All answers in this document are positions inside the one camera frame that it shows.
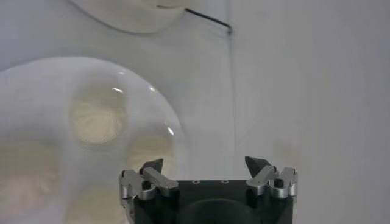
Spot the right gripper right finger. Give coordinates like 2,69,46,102
244,155,299,200

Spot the white round plate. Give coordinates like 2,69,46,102
0,56,187,224

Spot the white electric cooker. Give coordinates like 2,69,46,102
69,0,187,34

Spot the black cooker power cable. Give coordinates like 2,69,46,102
183,7,234,34

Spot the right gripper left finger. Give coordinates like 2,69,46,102
118,158,180,211

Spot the white steamed baozi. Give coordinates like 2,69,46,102
69,87,127,145
0,142,62,217
126,135,179,180
63,182,129,224

